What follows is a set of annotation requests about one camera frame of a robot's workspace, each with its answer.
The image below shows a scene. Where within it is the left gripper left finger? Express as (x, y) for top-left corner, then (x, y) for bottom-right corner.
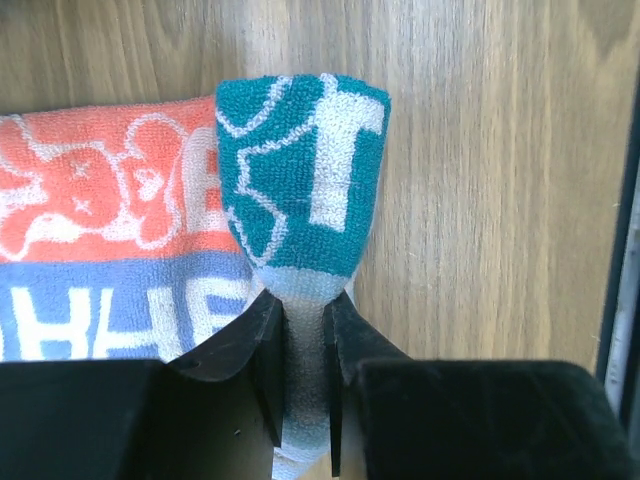
(1, 293), (284, 479)

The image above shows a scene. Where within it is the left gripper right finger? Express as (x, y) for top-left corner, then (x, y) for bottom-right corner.
(324, 295), (635, 479)

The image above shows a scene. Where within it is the rabbit print towel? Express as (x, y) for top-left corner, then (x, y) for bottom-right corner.
(1, 73), (391, 479)

